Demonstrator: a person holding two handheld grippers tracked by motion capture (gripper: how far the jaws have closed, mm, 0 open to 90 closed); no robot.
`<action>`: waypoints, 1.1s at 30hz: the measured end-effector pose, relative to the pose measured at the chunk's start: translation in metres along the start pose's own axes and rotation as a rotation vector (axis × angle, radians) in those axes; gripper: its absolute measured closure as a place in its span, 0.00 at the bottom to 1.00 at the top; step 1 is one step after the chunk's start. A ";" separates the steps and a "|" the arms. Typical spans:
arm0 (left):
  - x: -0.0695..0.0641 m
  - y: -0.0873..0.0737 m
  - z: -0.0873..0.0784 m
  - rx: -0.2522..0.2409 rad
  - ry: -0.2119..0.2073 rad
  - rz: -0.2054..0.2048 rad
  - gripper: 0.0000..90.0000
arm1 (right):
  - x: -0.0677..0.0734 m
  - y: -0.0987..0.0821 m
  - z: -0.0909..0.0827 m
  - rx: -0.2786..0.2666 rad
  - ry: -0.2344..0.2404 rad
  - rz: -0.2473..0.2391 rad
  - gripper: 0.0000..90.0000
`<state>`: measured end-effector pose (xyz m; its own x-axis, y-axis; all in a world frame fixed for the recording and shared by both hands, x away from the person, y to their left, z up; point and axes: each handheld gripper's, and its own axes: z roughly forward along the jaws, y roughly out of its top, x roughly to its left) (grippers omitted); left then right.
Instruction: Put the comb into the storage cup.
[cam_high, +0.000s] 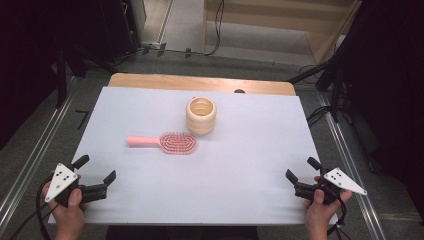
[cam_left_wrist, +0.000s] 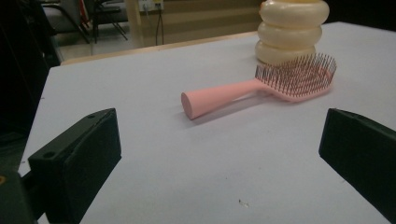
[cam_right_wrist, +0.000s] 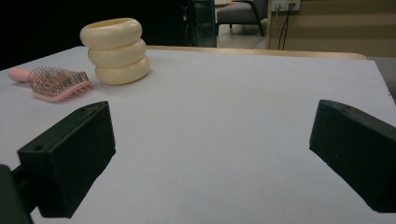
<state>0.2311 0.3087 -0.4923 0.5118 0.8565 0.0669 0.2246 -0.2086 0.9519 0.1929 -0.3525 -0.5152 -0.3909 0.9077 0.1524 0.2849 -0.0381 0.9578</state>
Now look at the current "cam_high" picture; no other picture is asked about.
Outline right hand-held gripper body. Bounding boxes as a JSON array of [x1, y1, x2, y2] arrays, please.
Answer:
[[294, 167, 368, 205]]

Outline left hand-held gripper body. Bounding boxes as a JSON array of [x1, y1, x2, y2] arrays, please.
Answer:
[[44, 162, 110, 208]]

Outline pink hairbrush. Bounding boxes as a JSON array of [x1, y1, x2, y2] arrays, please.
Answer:
[[126, 131, 198, 156]]

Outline cream ribbed cup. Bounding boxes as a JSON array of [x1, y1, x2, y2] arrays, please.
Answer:
[[185, 96, 218, 137]]

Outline person's left hand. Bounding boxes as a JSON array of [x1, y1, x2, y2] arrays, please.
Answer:
[[49, 188, 86, 240]]

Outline person's right hand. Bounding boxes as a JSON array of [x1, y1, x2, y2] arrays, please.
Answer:
[[304, 188, 354, 240]]

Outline white table sheet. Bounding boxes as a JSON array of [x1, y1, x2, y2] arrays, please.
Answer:
[[48, 86, 338, 226]]

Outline black metal stand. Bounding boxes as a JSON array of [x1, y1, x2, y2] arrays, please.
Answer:
[[53, 41, 119, 109], [287, 56, 351, 124]]

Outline person's dark lap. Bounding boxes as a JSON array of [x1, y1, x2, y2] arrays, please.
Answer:
[[105, 225, 260, 240]]

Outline black cabinet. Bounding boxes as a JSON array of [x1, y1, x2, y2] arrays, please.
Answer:
[[98, 0, 143, 63]]

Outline light wooden furniture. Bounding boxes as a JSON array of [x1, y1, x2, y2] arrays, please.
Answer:
[[202, 0, 364, 65]]

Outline metal floor rail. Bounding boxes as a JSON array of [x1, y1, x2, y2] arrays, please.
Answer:
[[316, 91, 389, 240], [0, 75, 81, 231]]

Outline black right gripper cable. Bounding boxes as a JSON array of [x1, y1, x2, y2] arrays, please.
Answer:
[[326, 189, 353, 240]]

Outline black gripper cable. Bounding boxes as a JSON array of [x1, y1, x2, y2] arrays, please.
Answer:
[[9, 181, 61, 240], [326, 189, 353, 240]]

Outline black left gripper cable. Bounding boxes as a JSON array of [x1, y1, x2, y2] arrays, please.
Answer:
[[9, 181, 61, 240]]

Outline black floor cables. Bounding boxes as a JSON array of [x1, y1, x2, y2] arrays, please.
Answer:
[[305, 105, 333, 129]]

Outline black floor cable with clips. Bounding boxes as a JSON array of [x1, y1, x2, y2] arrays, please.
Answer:
[[114, 41, 214, 66]]

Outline black hanging cable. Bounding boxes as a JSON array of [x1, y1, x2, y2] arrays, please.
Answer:
[[203, 0, 225, 57]]

